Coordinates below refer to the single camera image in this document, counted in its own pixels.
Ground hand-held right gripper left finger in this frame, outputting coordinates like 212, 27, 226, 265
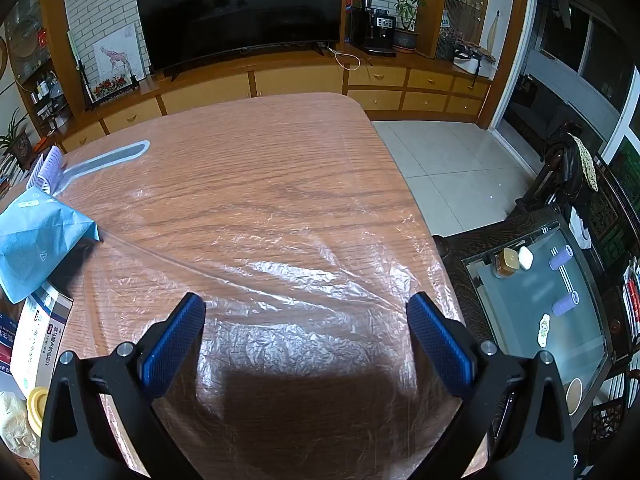
39, 291, 207, 480

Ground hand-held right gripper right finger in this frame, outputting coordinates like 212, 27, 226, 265
406, 291, 576, 480

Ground dark glass-top side table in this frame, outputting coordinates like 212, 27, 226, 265
432, 207, 627, 442

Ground brown jar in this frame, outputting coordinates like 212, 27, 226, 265
494, 247, 521, 280

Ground purple hair roller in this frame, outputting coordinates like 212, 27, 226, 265
548, 244, 576, 271
552, 290, 581, 317

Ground white box with purple print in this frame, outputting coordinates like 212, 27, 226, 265
10, 280, 75, 397

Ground round cup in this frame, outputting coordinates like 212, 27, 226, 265
564, 377, 586, 417

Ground clear plastic table cover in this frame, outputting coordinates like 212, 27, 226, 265
50, 92, 492, 480

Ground blue plastic bag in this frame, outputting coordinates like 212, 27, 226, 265
0, 187, 101, 305

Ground white crumpled plastic bag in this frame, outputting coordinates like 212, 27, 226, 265
0, 390, 41, 459

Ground dark carved wooden chair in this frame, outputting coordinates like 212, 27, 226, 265
515, 120, 640, 273

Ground patterned cloth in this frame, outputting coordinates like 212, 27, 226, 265
570, 135, 600, 192

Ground giraffe painting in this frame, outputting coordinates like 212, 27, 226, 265
91, 22, 146, 105

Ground wooden shelf with small items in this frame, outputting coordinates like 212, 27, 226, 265
0, 0, 72, 137

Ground wooden television cabinet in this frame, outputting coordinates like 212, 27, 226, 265
59, 42, 496, 153

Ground potted green plant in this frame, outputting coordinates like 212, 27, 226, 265
393, 0, 429, 54

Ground black coffee machine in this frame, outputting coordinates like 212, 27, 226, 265
367, 9, 399, 57

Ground black kitchen appliance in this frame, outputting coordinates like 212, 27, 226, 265
347, 0, 374, 49

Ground black flat-screen television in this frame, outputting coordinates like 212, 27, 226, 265
133, 0, 347, 77

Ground glass-door display cabinet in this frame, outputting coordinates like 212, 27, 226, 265
434, 0, 495, 62

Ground lavender long-handled brush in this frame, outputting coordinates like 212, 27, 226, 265
25, 139, 151, 196

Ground white cable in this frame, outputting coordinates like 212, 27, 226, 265
327, 47, 361, 71

